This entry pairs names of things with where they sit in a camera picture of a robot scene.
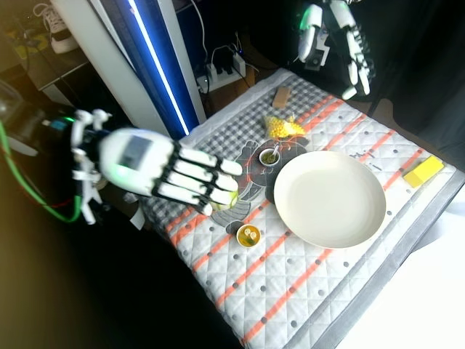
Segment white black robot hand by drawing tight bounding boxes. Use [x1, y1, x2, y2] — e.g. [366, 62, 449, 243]
[97, 127, 243, 217]
[296, 0, 375, 101]

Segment yellow mesh bag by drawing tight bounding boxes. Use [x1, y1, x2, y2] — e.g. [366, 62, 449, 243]
[263, 114, 308, 140]

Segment small wooden block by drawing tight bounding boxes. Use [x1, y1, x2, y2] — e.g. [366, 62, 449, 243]
[272, 87, 292, 109]

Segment round cream plate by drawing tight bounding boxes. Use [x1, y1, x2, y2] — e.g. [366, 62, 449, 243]
[273, 151, 387, 250]

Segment black backdrop cloth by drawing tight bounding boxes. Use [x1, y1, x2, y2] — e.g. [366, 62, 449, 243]
[250, 0, 465, 153]

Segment toy cauliflower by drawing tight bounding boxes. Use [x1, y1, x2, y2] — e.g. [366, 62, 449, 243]
[214, 188, 240, 212]

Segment white column with blue light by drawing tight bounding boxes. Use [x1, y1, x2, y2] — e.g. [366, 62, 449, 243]
[50, 0, 208, 141]

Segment white power adapter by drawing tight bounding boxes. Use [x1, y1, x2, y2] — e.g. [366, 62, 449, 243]
[232, 52, 247, 76]

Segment white power strip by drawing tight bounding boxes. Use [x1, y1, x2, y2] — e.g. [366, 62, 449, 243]
[195, 61, 251, 94]

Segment black power adapter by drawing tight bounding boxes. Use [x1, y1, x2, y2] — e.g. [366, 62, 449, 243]
[212, 49, 235, 73]

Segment small white bowl green contents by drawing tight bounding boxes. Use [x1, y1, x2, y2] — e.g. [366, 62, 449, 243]
[258, 145, 281, 167]

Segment small yellow bowl lemon slices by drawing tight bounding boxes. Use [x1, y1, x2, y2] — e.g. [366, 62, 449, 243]
[235, 224, 262, 249]

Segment white black sneaker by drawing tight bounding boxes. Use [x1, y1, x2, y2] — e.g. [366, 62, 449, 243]
[33, 2, 79, 55]

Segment yellow block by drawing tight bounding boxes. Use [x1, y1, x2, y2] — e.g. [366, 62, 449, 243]
[403, 155, 445, 188]

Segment grey quilt with orange stripes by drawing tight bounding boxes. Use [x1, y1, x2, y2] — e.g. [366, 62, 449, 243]
[139, 67, 465, 349]

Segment green cable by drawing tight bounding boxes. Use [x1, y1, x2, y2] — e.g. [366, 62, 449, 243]
[0, 119, 83, 223]

